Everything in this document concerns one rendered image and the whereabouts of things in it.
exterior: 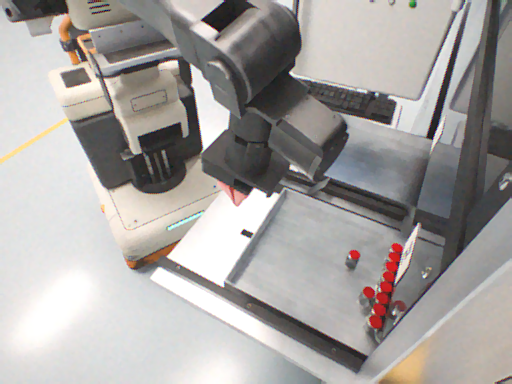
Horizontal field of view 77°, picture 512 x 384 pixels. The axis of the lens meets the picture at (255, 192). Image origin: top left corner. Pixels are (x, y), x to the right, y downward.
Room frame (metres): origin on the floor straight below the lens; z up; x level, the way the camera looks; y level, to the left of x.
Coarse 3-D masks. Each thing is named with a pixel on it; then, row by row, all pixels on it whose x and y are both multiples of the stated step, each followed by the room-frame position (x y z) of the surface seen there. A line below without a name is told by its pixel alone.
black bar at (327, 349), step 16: (160, 256) 0.33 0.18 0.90; (176, 272) 0.30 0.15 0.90; (192, 272) 0.29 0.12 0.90; (208, 288) 0.26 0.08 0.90; (224, 288) 0.26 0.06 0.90; (240, 304) 0.23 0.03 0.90; (256, 304) 0.23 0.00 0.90; (272, 320) 0.21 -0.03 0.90; (288, 336) 0.19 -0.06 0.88; (304, 336) 0.18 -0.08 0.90; (320, 352) 0.16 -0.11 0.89; (336, 352) 0.16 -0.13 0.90; (352, 368) 0.13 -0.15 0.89
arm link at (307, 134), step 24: (216, 72) 0.25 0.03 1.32; (288, 72) 0.29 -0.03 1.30; (216, 96) 0.27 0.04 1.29; (240, 96) 0.25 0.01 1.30; (264, 96) 0.27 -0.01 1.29; (288, 96) 0.26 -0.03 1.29; (312, 96) 0.26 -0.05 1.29; (288, 120) 0.24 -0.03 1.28; (312, 120) 0.24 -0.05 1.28; (336, 120) 0.24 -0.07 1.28; (288, 144) 0.24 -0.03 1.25; (312, 144) 0.22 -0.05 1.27; (336, 144) 0.23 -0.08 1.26; (312, 168) 0.22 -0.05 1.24
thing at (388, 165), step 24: (360, 120) 0.76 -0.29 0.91; (360, 144) 0.69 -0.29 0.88; (384, 144) 0.69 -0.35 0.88; (408, 144) 0.69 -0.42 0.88; (336, 168) 0.60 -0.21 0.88; (360, 168) 0.60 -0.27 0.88; (384, 168) 0.60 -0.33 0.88; (408, 168) 0.60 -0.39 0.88; (360, 192) 0.50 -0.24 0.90; (384, 192) 0.51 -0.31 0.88; (408, 192) 0.51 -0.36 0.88; (408, 216) 0.44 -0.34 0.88
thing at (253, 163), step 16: (224, 144) 0.33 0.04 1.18; (240, 144) 0.28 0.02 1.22; (256, 144) 0.28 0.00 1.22; (208, 160) 0.30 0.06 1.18; (224, 160) 0.30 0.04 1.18; (240, 160) 0.28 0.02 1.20; (256, 160) 0.28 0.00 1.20; (272, 160) 0.31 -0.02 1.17; (240, 176) 0.28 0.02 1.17; (256, 176) 0.28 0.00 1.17; (272, 176) 0.28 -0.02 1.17; (272, 192) 0.26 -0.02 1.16
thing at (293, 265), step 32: (288, 192) 0.49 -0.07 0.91; (288, 224) 0.42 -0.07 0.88; (320, 224) 0.42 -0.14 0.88; (352, 224) 0.42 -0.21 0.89; (256, 256) 0.34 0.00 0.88; (288, 256) 0.34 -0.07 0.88; (320, 256) 0.34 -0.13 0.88; (384, 256) 0.34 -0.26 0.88; (256, 288) 0.27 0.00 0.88; (288, 288) 0.27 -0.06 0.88; (320, 288) 0.27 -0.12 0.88; (352, 288) 0.27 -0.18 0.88; (288, 320) 0.21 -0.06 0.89; (320, 320) 0.21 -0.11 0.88; (352, 320) 0.21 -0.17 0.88; (352, 352) 0.16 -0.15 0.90
